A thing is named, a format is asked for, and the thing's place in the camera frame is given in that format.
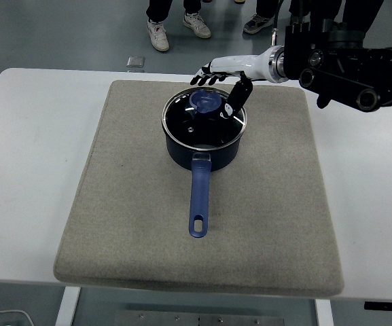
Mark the beige fabric mat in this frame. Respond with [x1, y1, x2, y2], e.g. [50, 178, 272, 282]
[52, 79, 346, 295]

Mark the white cable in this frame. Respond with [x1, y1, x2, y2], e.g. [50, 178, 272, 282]
[0, 309, 33, 326]

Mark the dark pot with blue handle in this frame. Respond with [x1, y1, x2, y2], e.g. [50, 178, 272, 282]
[162, 118, 243, 239]

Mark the white table leg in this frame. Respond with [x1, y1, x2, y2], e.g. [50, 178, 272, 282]
[54, 287, 81, 326]
[314, 298, 334, 326]

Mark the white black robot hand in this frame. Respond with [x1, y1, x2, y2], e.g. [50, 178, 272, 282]
[190, 46, 275, 120]

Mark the person in dark trousers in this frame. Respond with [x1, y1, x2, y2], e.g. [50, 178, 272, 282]
[309, 0, 386, 49]

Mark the glass pot lid blue knob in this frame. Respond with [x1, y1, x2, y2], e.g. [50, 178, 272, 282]
[162, 86, 247, 149]

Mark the person in white shoes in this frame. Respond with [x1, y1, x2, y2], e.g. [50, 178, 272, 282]
[145, 0, 213, 52]

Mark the person in grey shoes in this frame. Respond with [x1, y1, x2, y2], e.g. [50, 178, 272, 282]
[243, 0, 310, 35]

